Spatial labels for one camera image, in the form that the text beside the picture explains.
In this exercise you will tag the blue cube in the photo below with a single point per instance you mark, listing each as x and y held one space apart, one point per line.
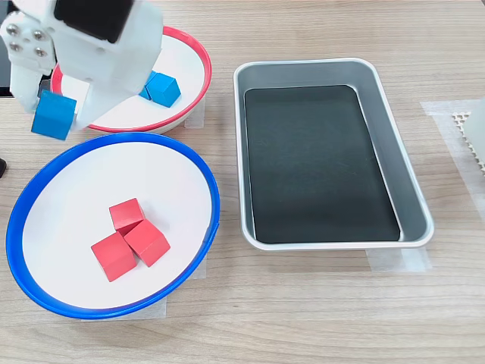
163 89
53 113
144 93

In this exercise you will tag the red cube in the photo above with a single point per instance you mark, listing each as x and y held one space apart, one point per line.
125 212
113 256
148 242

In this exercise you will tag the black flat electronic device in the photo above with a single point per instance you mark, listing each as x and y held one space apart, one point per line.
4 76

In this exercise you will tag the red-rimmed white plate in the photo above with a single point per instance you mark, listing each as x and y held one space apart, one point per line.
182 76

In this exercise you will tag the blue-rimmed white plate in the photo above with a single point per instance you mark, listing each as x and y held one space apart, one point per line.
76 189

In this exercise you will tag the small black object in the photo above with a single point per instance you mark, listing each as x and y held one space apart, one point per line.
2 168

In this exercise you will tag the steel tray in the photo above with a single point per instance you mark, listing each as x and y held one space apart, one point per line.
295 72

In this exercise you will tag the black tray mat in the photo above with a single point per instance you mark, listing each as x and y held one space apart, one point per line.
303 170

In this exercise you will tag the pale perforated base plate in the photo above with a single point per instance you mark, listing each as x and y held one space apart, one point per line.
460 118

